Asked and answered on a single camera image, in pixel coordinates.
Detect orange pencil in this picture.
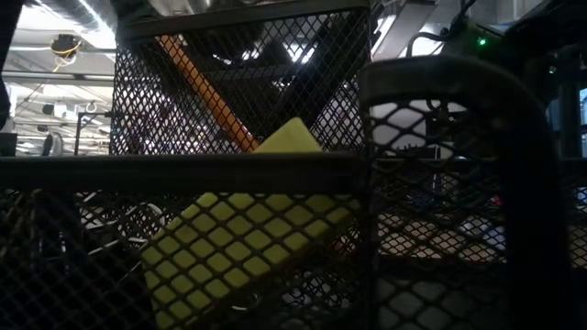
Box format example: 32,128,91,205
154,34,260,153

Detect yellow sticky note pad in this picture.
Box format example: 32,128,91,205
139,116,363,330

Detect black monitor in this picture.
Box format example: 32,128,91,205
0,132,18,158

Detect black office chair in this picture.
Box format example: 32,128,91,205
43,132,63,157

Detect black binder clip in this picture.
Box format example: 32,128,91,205
84,200,165,259

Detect silver ribbed ventilation duct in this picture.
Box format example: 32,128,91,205
27,0,116,28

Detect cable reel with yellow cord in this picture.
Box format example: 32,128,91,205
50,34,83,72

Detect black aluminium rig frame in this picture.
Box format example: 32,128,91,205
559,45,582,160

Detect black mesh desk organizer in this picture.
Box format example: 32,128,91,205
0,0,587,330

